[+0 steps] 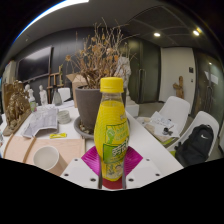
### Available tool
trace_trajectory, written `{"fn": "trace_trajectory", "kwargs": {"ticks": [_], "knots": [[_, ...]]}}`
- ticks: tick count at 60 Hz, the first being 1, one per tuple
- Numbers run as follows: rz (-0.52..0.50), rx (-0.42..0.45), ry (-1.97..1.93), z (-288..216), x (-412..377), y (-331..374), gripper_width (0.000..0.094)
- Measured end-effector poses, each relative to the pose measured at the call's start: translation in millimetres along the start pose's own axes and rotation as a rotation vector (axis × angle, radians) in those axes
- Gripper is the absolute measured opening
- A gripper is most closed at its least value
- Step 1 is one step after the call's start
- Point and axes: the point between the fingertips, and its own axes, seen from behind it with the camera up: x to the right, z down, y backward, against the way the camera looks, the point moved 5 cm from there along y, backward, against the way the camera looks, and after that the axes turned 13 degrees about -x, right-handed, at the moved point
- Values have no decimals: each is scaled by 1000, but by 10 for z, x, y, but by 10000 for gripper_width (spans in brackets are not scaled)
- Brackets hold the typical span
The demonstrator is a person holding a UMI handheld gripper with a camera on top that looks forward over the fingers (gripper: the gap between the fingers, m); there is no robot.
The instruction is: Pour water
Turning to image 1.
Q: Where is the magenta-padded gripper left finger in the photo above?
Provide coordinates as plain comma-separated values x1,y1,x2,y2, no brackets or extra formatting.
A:
60,145,103,190

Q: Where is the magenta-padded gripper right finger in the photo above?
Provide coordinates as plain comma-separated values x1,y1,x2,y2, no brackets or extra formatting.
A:
122,145,165,190

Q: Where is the yellow drink bottle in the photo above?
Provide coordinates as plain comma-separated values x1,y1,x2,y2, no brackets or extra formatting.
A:
93,76,131,183

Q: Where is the white mug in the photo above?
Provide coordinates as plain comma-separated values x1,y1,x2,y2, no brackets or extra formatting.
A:
32,145,69,177

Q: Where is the grey plant saucer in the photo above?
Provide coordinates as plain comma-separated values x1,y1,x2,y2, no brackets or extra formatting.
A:
73,115,131,140

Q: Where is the small yellow packet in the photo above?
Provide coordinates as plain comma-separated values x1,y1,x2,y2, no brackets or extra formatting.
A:
49,132,68,140

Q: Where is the stack of papers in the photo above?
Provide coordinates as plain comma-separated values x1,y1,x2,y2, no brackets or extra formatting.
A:
143,110,181,143

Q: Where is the small white bowl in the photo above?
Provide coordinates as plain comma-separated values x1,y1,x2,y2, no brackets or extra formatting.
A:
56,109,72,125

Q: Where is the black backpack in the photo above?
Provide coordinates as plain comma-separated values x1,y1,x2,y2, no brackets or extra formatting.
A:
174,124,215,168

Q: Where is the grey pot with dried plant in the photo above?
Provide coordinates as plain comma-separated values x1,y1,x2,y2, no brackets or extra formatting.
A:
64,18,134,133

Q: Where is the white plaster statue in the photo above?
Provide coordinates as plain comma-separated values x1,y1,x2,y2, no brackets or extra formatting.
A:
114,56,140,118

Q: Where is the white chair holding papers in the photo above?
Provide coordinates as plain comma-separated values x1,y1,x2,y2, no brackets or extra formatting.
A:
143,95,191,148

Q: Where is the clear spray bottle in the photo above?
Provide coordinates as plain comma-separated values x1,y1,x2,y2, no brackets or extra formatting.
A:
52,87,63,107

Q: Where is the white chair behind table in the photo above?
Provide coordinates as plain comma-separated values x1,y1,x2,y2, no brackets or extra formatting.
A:
57,87,72,103

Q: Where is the white chair holding backpack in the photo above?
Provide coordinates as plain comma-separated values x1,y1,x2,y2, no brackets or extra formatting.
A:
168,110,220,168

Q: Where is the white bottle with green label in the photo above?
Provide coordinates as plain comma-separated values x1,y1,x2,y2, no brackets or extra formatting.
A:
28,88,38,113

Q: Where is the brown cardboard box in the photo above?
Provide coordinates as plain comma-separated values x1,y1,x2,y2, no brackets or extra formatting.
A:
65,73,88,108

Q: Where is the white plaster bust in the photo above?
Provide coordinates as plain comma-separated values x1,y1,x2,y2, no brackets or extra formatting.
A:
38,84,49,106

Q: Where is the brown carved sculpture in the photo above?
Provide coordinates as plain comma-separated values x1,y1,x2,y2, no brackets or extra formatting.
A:
1,79,33,137

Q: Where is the wooden figure sculpture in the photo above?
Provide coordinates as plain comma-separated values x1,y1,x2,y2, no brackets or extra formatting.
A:
172,75,185,100

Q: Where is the wooden easel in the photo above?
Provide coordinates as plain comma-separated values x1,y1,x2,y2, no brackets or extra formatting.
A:
46,64,65,99

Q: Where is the black wall screen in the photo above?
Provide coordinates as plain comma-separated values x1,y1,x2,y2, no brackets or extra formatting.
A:
16,45,54,82

